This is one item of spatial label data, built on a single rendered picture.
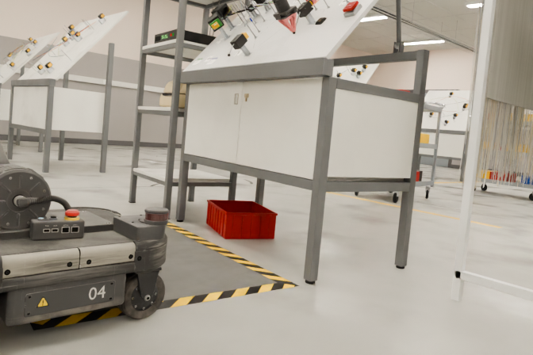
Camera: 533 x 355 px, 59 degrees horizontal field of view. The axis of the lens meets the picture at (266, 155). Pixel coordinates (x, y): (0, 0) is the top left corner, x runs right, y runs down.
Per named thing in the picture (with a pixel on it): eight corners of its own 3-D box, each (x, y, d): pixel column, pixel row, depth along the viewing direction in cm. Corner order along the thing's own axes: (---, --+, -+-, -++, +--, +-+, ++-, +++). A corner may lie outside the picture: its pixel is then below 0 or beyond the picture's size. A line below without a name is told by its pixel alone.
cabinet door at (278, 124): (311, 179, 181) (320, 77, 179) (234, 163, 225) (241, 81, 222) (316, 179, 182) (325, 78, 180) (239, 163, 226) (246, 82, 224)
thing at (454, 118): (462, 181, 803) (473, 85, 794) (400, 173, 889) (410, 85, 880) (479, 181, 852) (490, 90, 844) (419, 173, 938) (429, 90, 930)
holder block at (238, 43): (233, 66, 223) (221, 51, 218) (249, 51, 227) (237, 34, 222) (239, 66, 219) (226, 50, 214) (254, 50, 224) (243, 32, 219)
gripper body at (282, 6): (285, 11, 203) (278, -5, 200) (298, 9, 195) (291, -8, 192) (274, 18, 201) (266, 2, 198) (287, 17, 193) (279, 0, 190)
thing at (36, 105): (43, 173, 432) (55, -9, 423) (5, 158, 517) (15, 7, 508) (116, 173, 482) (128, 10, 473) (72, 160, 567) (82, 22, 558)
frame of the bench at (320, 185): (309, 284, 180) (329, 76, 176) (174, 220, 274) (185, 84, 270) (406, 269, 216) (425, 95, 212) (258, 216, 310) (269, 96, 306)
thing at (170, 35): (177, 39, 275) (178, 28, 275) (153, 44, 303) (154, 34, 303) (224, 49, 295) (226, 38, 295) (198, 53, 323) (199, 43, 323)
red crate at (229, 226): (224, 239, 240) (226, 212, 239) (205, 223, 276) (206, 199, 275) (275, 239, 251) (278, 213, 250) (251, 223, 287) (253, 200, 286)
